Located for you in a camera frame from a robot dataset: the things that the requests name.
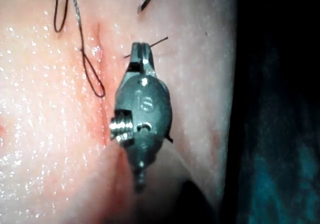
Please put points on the right arm needle driver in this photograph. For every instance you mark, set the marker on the right arm needle driver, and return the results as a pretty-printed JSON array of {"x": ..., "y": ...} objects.
[{"x": 147, "y": 103}]

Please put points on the right arm needle driver jaw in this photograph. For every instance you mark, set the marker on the right arm needle driver jaw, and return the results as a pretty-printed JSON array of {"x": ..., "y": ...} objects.
[
  {"x": 135, "y": 53},
  {"x": 147, "y": 58}
]

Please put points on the black thread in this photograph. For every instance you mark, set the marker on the black thread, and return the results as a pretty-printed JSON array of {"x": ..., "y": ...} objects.
[{"x": 80, "y": 33}]

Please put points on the tissue pad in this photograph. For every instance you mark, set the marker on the tissue pad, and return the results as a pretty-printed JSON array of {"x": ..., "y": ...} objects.
[{"x": 37, "y": 113}]

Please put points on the blue-green cloth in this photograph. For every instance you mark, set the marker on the blue-green cloth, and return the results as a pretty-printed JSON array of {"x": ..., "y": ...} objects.
[{"x": 280, "y": 146}]

